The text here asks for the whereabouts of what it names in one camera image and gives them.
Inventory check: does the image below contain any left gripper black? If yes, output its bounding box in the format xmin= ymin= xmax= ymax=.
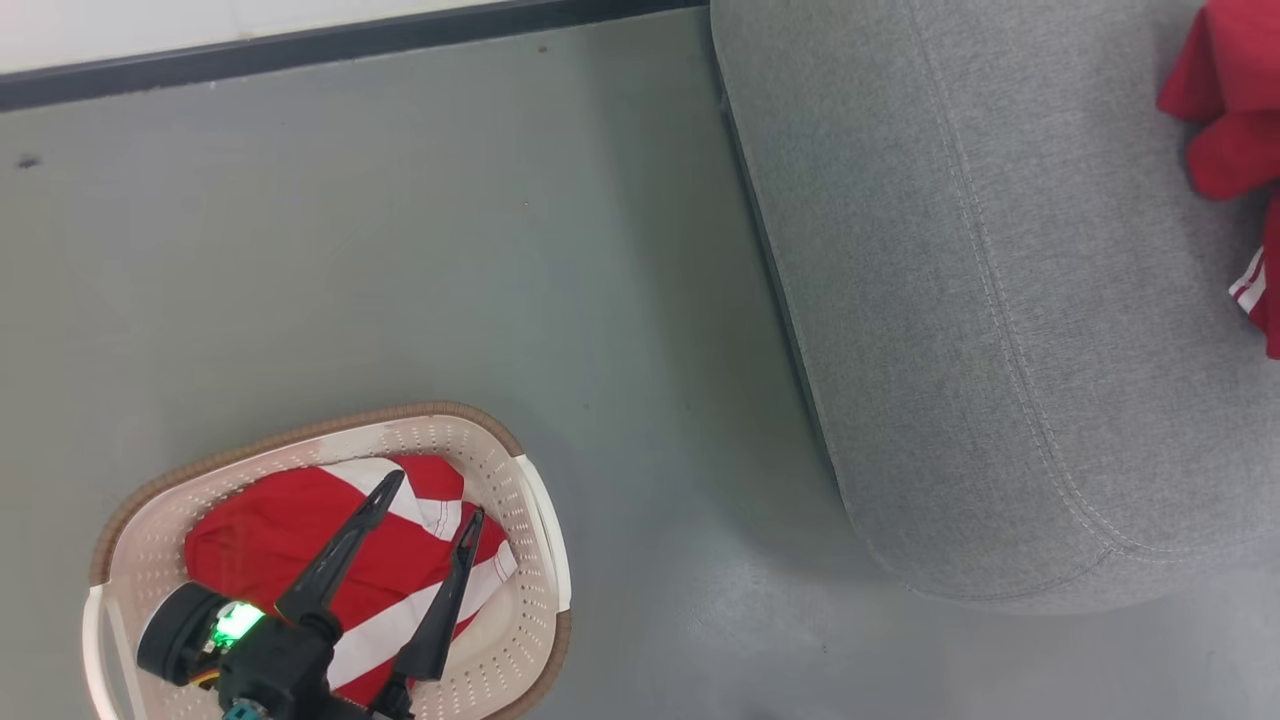
xmin=210 ymin=470 xmax=486 ymax=720

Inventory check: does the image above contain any red white garment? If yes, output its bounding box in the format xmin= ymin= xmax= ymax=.
xmin=183 ymin=455 xmax=519 ymax=709
xmin=1158 ymin=0 xmax=1280 ymax=361

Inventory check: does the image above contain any grey fabric sofa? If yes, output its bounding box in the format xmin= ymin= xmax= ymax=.
xmin=710 ymin=0 xmax=1280 ymax=613

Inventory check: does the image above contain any white perforated laundry basket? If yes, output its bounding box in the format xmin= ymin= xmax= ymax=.
xmin=82 ymin=402 xmax=573 ymax=720

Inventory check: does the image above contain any black baseboard strip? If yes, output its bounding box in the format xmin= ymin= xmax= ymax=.
xmin=0 ymin=0 xmax=711 ymax=113

